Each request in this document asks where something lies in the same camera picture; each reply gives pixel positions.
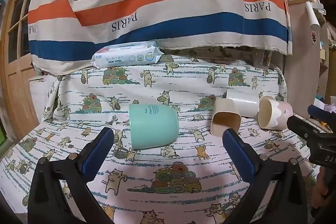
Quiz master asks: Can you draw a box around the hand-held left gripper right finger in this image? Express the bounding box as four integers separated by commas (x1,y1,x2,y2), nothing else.
223,128,307,224

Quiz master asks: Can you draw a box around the wooden shelf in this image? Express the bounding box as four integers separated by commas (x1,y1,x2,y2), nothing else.
285,0,336,119

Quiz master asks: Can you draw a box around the white paper cup stack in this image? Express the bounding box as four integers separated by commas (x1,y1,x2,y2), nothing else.
304,1,321,30

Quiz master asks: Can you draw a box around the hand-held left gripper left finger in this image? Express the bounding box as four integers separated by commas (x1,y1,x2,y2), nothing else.
28,127,114,224

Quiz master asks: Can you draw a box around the person's right hand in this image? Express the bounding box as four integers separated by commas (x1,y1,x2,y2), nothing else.
312,174,336,210

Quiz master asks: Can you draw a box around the teal cup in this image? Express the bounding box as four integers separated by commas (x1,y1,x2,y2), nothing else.
128,104,180,150

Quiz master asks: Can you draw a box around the striped cloth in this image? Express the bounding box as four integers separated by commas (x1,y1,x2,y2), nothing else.
27,0,293,75

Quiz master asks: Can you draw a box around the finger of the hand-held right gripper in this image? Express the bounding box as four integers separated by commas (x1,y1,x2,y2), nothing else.
308,105,336,132
287,114,324,147

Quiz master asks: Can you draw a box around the cat printed cloth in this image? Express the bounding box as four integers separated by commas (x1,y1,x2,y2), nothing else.
0,46,324,224

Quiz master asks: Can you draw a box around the beige square cup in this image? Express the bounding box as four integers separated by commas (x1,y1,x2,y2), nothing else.
210,98,242,138

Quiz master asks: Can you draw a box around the baby wipes packet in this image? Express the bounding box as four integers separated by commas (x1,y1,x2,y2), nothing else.
90,41,161,67

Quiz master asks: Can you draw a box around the pink scalloped cup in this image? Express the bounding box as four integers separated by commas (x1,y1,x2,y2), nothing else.
258,95,294,131

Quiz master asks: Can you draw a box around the wooden door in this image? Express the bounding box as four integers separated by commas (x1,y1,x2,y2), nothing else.
0,0,51,141

